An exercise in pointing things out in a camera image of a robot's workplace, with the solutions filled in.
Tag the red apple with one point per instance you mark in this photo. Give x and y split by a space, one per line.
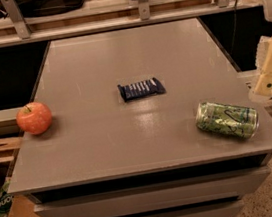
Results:
34 118

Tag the green soda can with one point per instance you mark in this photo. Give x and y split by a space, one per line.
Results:
230 120

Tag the metal bracket left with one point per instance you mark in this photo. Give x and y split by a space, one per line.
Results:
17 18

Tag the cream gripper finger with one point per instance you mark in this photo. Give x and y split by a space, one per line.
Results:
263 85

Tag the upper grey drawer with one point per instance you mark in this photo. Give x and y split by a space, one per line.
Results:
158 196

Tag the blue rxbar blueberry wrapper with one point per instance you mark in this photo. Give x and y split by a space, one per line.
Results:
140 90

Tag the black tray left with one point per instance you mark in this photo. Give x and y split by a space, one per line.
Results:
40 8

